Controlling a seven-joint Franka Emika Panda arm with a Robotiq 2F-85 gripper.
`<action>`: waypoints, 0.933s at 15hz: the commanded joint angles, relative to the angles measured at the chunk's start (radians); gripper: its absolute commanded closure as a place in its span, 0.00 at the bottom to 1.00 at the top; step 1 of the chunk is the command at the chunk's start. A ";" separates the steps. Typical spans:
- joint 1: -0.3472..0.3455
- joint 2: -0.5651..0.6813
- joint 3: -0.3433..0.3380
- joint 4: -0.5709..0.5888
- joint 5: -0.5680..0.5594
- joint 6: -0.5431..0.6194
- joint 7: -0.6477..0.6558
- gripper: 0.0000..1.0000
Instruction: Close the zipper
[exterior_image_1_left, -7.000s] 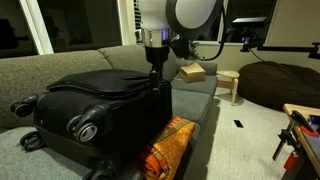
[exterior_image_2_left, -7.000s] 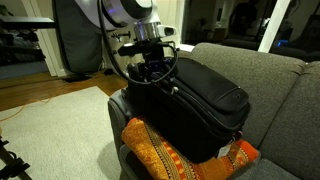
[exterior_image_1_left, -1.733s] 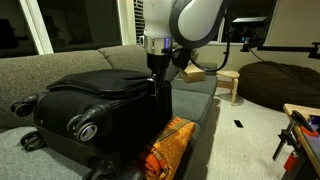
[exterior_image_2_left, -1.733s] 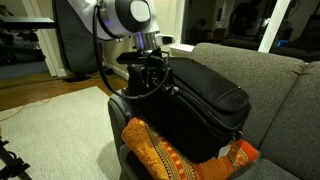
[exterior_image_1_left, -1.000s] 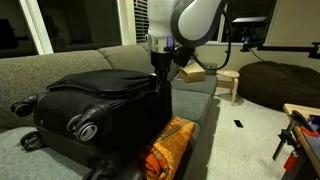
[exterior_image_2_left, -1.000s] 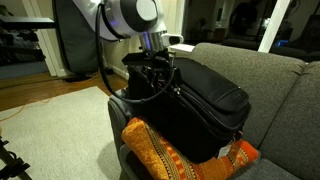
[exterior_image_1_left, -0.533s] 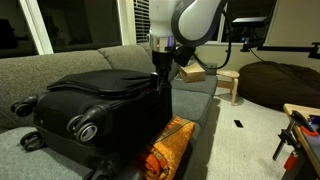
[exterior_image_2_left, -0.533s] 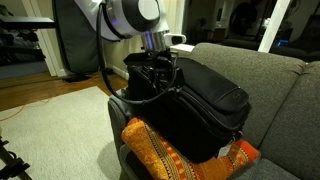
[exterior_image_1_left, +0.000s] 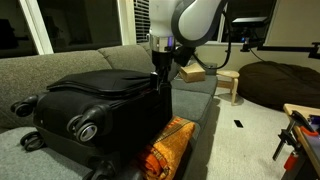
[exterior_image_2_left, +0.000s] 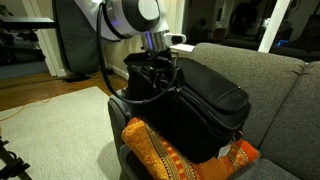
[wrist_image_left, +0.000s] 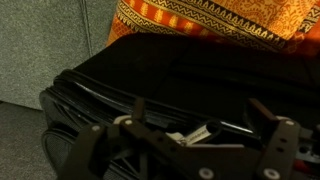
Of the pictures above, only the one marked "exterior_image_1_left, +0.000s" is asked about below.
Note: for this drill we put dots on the white window frame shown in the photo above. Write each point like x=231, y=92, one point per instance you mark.
x=35, y=26

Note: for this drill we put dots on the black stand camera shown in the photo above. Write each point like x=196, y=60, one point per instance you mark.
x=250, y=22

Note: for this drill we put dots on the small wooden stool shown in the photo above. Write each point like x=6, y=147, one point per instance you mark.
x=230, y=75

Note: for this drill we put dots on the wooden box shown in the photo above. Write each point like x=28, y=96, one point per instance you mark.
x=193, y=74

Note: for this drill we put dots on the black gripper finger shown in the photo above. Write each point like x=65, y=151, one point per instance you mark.
x=154, y=80
x=165, y=76

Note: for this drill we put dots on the orange patterned pillow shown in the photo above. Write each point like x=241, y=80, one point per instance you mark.
x=170, y=143

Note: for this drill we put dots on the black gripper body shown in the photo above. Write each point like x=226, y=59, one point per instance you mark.
x=162, y=60

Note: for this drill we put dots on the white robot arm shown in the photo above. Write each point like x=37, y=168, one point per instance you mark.
x=193, y=16

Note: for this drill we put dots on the black fabric wheeled suitcase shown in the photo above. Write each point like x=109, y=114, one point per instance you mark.
x=133, y=113

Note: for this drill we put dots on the grey fabric sofa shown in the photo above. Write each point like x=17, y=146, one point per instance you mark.
x=43, y=70

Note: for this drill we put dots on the white window blinds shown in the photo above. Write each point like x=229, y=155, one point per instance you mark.
x=141, y=20

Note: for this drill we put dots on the dark beanbag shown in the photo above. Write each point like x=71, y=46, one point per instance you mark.
x=280, y=85

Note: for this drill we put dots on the black phone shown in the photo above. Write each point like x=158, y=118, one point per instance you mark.
x=238, y=123

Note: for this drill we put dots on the wooden work table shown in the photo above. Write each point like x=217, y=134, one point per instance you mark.
x=308, y=146

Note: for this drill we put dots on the black bar clamp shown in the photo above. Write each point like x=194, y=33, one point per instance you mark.
x=286, y=136

